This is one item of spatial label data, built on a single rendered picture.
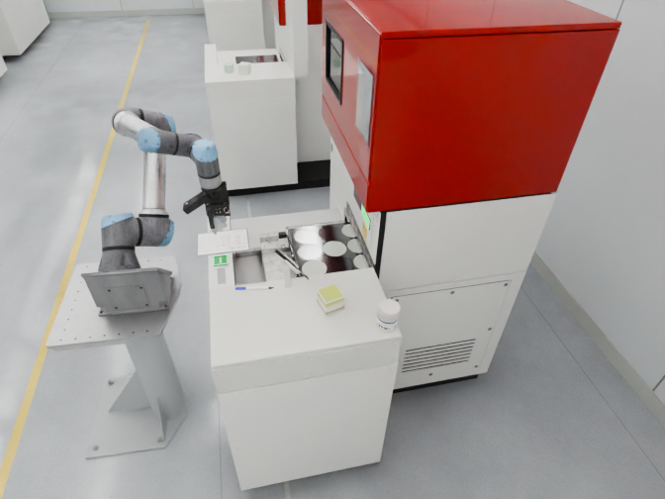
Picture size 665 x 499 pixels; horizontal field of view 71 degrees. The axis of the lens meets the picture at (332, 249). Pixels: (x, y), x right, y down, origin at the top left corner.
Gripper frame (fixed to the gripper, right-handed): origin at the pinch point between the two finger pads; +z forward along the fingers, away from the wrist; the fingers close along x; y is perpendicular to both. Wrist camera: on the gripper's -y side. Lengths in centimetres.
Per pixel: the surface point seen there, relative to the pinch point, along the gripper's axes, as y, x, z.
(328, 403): 33, -50, 47
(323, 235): 45, 16, 21
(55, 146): -158, 312, 110
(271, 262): 20.5, 4.2, 22.7
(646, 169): 207, 20, 7
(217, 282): -1.0, -11.9, 14.7
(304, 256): 34.1, 3.2, 20.9
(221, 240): 1.3, 12.7, 14.4
